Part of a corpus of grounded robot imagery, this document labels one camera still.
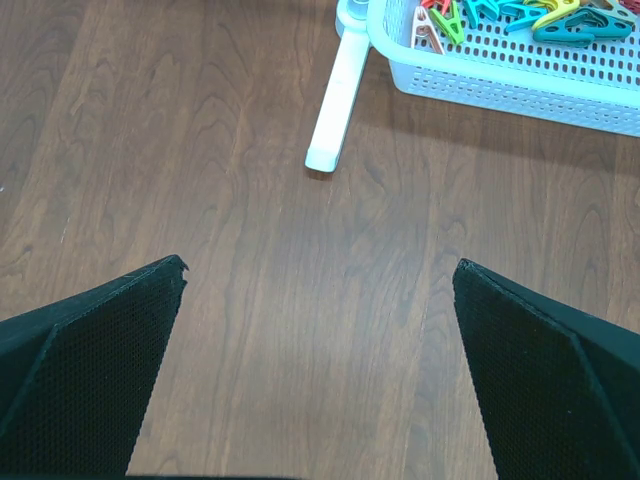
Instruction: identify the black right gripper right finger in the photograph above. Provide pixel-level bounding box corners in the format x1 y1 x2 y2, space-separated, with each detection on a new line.
452 259 639 479

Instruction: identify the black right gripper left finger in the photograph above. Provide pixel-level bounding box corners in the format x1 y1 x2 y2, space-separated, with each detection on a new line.
1 255 187 476

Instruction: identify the pink clothespin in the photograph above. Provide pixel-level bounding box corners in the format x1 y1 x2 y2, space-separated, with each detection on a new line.
410 6 445 55

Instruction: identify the white plastic basket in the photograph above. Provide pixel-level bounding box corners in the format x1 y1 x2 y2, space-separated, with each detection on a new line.
367 1 639 137

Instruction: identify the teal clothespin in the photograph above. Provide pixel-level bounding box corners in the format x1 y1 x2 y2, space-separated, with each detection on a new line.
533 7 632 47

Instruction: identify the green clothespin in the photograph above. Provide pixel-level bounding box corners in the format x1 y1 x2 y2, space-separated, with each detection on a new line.
429 0 465 45

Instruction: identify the yellow clothespin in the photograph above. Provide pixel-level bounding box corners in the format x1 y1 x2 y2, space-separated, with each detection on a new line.
525 0 581 31

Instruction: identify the white clothes rack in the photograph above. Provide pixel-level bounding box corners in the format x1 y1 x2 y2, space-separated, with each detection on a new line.
305 0 371 173

